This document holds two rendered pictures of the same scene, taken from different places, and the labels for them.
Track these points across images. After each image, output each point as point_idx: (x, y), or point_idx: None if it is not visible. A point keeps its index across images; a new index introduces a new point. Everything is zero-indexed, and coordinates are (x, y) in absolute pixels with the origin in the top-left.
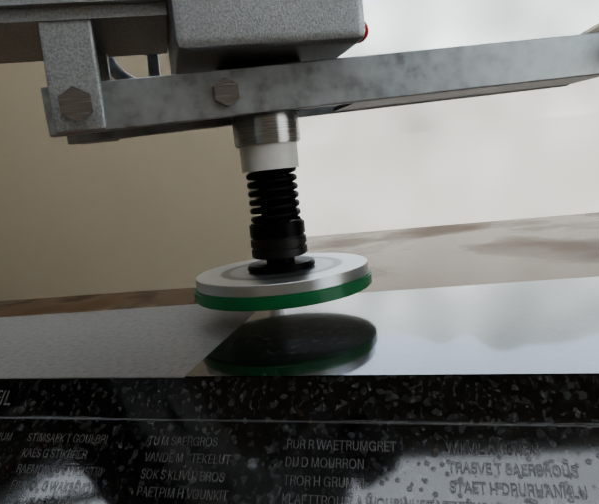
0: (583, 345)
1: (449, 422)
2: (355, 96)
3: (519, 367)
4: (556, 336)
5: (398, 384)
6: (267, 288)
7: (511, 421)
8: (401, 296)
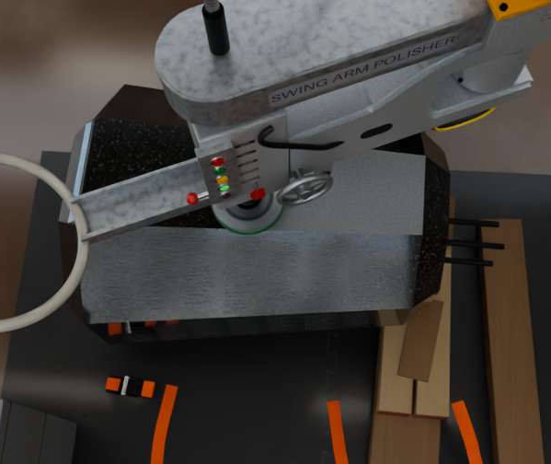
0: (155, 143)
1: None
2: None
3: (177, 130)
4: (159, 152)
5: None
6: None
7: (184, 122)
8: (200, 215)
